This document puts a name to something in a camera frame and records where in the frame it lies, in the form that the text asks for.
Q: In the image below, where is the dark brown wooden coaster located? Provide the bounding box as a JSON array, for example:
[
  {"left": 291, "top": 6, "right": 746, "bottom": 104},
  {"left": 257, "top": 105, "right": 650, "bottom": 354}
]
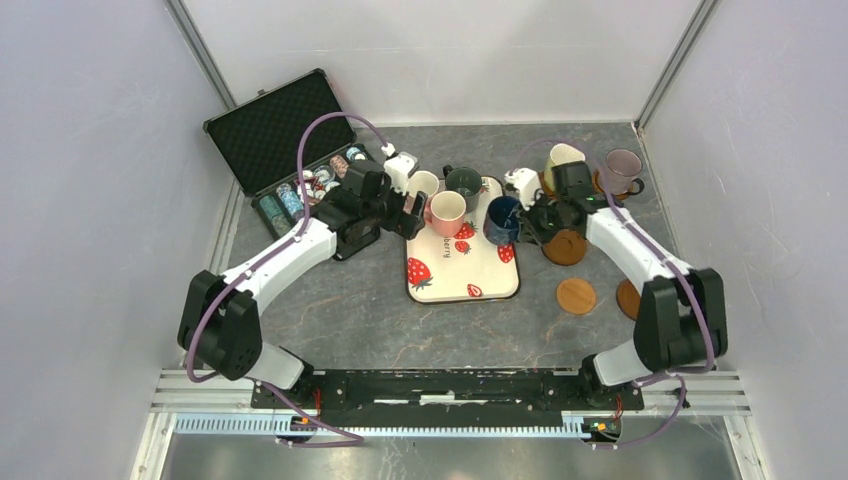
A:
[
  {"left": 538, "top": 171, "right": 557, "bottom": 200},
  {"left": 616, "top": 279, "right": 641, "bottom": 321},
  {"left": 542, "top": 229, "right": 588, "bottom": 266},
  {"left": 590, "top": 170, "right": 634, "bottom": 203}
]

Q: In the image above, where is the light green cup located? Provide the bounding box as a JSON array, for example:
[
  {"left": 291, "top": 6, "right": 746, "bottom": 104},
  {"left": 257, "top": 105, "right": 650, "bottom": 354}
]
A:
[{"left": 544, "top": 143, "right": 586, "bottom": 176}]

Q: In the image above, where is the pink mug with handle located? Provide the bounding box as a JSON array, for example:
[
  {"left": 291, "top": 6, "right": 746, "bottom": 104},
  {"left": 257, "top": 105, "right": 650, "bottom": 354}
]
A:
[{"left": 407, "top": 171, "right": 440, "bottom": 198}]

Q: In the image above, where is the dark blue mug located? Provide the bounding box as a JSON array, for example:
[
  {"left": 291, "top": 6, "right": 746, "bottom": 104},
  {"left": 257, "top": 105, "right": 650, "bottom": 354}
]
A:
[{"left": 483, "top": 196, "right": 523, "bottom": 246}]

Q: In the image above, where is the purple glass mug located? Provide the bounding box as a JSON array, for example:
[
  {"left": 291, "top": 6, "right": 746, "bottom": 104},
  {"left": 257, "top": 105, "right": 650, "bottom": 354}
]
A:
[{"left": 598, "top": 149, "right": 645, "bottom": 196}]

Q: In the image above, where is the pink cup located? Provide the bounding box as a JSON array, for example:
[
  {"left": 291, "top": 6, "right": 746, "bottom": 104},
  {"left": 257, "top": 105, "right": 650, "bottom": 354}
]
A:
[{"left": 424, "top": 191, "right": 466, "bottom": 237}]

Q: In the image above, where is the light brown wooden coaster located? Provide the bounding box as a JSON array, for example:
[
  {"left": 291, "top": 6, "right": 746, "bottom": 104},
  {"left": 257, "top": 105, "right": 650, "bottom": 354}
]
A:
[{"left": 556, "top": 278, "right": 597, "bottom": 315}]

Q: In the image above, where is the dark green mug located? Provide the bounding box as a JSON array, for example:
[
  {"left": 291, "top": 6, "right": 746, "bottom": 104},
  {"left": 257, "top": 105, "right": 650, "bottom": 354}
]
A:
[{"left": 442, "top": 165, "right": 483, "bottom": 213}]

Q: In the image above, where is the strawberry pattern white tray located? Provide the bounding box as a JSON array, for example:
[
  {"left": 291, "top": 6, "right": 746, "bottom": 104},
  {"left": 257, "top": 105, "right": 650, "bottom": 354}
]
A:
[{"left": 405, "top": 176, "right": 520, "bottom": 304}]

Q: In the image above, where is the black poker chip case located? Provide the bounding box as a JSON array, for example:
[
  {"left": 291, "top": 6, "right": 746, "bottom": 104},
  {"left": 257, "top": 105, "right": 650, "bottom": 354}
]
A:
[{"left": 204, "top": 69, "right": 399, "bottom": 241}]

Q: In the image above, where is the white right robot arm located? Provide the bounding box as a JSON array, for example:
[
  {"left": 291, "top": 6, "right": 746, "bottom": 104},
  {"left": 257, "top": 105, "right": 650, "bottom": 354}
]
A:
[{"left": 504, "top": 161, "right": 728, "bottom": 408}]

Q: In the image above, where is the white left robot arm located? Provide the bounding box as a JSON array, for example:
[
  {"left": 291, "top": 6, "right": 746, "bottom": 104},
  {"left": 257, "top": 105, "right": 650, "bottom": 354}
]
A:
[{"left": 177, "top": 152, "right": 425, "bottom": 408}]

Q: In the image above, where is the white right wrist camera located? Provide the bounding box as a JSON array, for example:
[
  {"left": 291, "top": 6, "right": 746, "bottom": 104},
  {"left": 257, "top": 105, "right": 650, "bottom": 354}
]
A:
[{"left": 504, "top": 167, "right": 545, "bottom": 211}]

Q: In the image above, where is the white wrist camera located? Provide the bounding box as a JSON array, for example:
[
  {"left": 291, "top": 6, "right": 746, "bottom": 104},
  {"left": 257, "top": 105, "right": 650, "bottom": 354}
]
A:
[
  {"left": 383, "top": 152, "right": 418, "bottom": 194},
  {"left": 504, "top": 167, "right": 545, "bottom": 211}
]

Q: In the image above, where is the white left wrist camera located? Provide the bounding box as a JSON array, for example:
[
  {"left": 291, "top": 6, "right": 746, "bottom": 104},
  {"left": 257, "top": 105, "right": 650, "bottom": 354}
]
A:
[{"left": 383, "top": 152, "right": 418, "bottom": 194}]

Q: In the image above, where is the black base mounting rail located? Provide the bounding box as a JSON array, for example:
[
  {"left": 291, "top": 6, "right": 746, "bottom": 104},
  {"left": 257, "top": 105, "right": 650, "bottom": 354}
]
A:
[{"left": 286, "top": 368, "right": 645, "bottom": 428}]

